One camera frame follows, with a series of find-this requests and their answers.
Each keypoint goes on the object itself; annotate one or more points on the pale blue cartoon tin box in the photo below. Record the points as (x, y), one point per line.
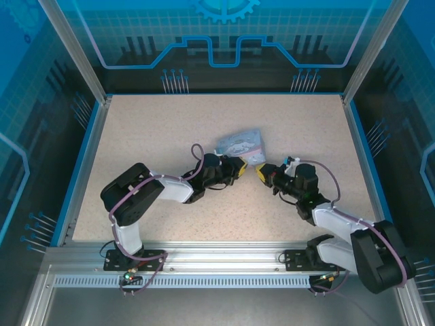
(238, 144)

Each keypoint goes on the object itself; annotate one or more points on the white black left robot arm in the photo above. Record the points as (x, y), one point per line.
(173, 190)

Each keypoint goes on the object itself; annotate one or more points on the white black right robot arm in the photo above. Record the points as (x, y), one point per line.
(336, 220)

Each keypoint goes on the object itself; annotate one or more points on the blue table edge strip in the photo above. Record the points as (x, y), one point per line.
(77, 169)
(370, 159)

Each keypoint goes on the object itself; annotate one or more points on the connector board with orange plug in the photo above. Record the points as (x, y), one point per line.
(326, 278)

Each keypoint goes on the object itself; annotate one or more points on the connector board with green light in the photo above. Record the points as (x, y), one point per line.
(130, 276)

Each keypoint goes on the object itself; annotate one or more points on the grey metal shelf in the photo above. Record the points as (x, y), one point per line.
(221, 309)

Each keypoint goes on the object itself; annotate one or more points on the aluminium table side rail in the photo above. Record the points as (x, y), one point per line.
(357, 136)
(96, 136)

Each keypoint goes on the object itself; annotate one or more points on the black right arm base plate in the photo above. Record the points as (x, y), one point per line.
(292, 259)

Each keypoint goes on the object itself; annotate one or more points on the aluminium mounting rail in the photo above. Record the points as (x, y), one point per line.
(221, 258)

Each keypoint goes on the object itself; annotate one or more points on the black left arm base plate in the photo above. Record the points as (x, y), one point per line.
(153, 255)

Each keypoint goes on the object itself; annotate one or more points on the aluminium frame post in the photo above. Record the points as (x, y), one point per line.
(78, 57)
(374, 51)

